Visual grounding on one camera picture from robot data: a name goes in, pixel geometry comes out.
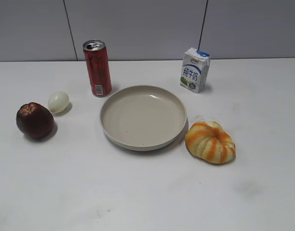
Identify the dark red apple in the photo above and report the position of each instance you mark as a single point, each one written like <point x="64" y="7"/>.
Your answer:
<point x="34" y="120"/>

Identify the orange striped bread bun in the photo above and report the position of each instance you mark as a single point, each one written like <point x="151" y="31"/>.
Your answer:
<point x="209" y="142"/>

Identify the white egg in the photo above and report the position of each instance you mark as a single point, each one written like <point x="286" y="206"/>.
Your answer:
<point x="58" y="102"/>

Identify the white blue milk carton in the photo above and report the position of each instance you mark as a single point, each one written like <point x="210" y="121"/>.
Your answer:
<point x="195" y="67"/>

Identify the red soda can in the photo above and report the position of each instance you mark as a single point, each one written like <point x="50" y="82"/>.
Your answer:
<point x="96" y="58"/>

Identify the beige round plate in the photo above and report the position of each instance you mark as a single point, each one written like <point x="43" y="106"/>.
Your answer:
<point x="143" y="118"/>

